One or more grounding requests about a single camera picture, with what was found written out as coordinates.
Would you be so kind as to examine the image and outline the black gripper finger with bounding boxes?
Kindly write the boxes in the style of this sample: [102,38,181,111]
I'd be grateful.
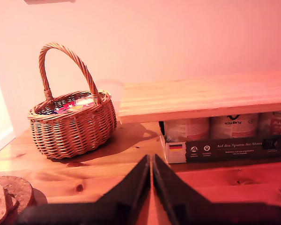
[99,154,153,225]
[152,153,212,225]

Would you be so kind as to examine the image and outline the shrink-wrapped pet food can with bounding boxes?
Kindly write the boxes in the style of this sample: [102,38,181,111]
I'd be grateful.
[163,118,210,142]
[258,111,281,137]
[210,113,259,139]

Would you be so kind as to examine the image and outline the dark cardboard can tray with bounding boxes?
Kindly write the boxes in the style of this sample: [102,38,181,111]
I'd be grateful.
[159,120,281,164]

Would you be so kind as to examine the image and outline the long wooden board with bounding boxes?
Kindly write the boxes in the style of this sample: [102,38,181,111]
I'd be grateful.
[118,71,281,124]

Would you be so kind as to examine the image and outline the colourful printed packet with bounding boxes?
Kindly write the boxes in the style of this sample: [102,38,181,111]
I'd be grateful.
[36,97,96,116]

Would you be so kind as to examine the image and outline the thick round cork coaster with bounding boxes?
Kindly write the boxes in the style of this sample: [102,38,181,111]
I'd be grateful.
[0,175,35,215]

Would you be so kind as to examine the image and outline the wicker basket with handle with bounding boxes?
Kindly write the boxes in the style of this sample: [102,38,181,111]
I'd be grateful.
[27,42,118,160]

